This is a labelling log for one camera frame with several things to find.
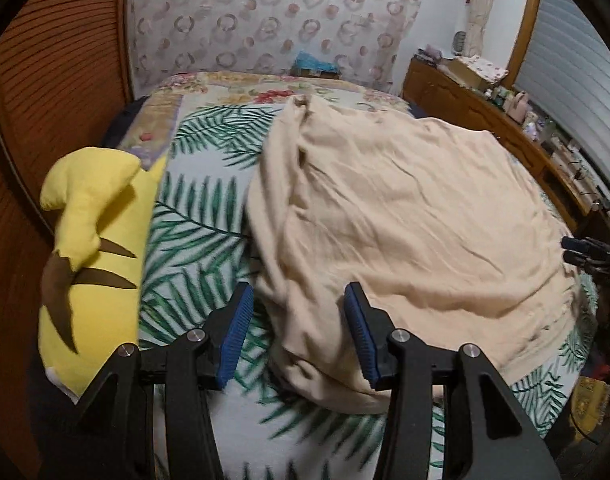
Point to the cream lace curtain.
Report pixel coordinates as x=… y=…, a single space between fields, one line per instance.
x=482 y=5

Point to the grey window shutter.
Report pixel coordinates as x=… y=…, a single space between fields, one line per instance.
x=580 y=75

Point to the wooden sideboard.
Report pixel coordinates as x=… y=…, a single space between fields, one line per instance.
x=465 y=105

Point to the beige printed t-shirt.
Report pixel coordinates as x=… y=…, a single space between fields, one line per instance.
x=395 y=220

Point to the row of small bottles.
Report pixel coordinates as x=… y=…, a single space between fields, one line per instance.
x=497 y=96

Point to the pink small handbag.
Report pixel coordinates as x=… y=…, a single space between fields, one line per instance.
x=517 y=107

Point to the cardboard box with floral cloth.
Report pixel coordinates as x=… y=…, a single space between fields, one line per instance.
x=477 y=72

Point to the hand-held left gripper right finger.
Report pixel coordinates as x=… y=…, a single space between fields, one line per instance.
x=365 y=335

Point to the yellow plush toy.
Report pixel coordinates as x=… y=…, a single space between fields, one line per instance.
x=110 y=210

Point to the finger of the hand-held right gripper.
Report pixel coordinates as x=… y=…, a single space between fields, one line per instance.
x=585 y=246
x=587 y=261

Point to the wooden louvred door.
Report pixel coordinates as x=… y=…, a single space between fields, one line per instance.
x=50 y=90

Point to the yellow patterned bag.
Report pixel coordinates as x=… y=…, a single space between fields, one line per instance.
x=590 y=402

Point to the wooden window frame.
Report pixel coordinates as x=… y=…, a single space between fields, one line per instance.
x=525 y=25

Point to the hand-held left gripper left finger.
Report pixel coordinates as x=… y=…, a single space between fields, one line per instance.
x=235 y=330

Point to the leaf and flower print blanket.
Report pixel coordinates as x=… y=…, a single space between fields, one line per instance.
x=205 y=200

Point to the blue crumpled bag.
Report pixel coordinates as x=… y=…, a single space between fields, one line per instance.
x=312 y=65

